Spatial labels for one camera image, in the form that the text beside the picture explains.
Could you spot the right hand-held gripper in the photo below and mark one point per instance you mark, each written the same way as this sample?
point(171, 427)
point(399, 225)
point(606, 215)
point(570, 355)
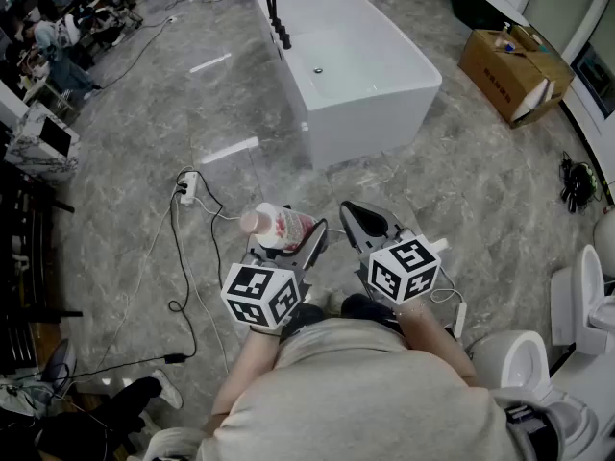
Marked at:
point(403, 269)

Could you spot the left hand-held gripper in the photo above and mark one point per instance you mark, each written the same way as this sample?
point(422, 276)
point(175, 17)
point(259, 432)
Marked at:
point(262, 296)

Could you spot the pink white plastic bottle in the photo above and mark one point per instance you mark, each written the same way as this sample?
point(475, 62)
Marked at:
point(283, 224)

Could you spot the white bathtub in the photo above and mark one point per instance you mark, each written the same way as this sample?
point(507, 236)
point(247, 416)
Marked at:
point(336, 12)

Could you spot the person's left forearm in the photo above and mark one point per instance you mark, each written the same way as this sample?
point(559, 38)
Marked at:
point(245, 368)

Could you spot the person's right forearm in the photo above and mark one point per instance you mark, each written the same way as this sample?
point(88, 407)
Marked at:
point(432, 339)

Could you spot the black bathtub faucet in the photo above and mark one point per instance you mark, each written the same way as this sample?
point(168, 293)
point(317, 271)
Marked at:
point(278, 17)

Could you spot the person's left black shoe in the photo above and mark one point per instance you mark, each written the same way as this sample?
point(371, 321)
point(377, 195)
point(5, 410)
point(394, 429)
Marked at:
point(302, 315)

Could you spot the person's black shoe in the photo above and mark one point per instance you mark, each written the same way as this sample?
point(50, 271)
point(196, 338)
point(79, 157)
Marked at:
point(302, 315)
point(365, 305)

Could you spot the person's right black shoe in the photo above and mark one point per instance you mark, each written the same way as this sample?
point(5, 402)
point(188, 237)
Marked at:
point(365, 305)

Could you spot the white power strip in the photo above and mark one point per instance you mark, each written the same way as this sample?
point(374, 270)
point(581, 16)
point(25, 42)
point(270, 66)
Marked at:
point(189, 190)

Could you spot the black power adapter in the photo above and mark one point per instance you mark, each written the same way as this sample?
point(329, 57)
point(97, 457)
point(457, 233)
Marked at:
point(174, 358)

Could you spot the person's grey shirt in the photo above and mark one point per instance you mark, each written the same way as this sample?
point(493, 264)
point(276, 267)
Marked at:
point(365, 392)

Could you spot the white toilet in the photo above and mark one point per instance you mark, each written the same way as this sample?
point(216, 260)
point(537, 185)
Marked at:
point(509, 358)
point(583, 296)

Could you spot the brown cardboard box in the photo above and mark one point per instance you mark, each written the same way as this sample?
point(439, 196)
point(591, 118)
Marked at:
point(495, 72)

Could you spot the small white bottle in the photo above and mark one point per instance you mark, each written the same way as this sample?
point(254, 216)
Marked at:
point(505, 34)

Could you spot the marble pattern cabinet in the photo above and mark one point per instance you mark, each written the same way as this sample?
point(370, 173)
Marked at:
point(33, 154)

